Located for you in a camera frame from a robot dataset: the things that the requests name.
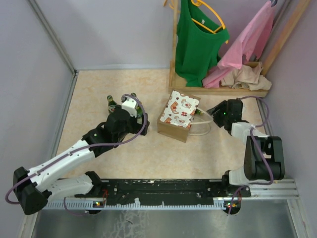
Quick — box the green tank top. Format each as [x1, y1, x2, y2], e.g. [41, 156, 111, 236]
[175, 0, 229, 87]

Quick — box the aluminium frame rail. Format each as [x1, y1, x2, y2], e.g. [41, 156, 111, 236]
[45, 179, 299, 215]

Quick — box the beige crumpled cloth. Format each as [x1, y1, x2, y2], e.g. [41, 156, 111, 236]
[220, 62, 272, 91]

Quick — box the wooden clothes rack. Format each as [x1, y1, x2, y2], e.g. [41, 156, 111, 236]
[168, 0, 311, 98]

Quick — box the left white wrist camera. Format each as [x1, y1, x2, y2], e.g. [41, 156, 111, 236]
[121, 97, 137, 118]

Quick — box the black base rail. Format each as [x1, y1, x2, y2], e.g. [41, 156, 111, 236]
[75, 179, 239, 206]

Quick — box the pink shirt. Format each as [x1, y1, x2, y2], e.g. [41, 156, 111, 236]
[202, 0, 275, 89]

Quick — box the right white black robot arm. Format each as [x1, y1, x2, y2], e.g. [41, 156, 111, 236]
[207, 98, 285, 187]

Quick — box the green bottle yellow label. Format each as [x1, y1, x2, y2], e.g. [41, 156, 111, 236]
[131, 92, 143, 118]

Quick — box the green bottle red label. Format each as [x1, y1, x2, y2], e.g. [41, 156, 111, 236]
[107, 95, 118, 114]

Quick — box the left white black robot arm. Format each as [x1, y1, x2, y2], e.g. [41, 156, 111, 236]
[12, 108, 149, 215]

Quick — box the dark green bottle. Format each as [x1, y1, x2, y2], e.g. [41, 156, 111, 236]
[194, 110, 204, 116]

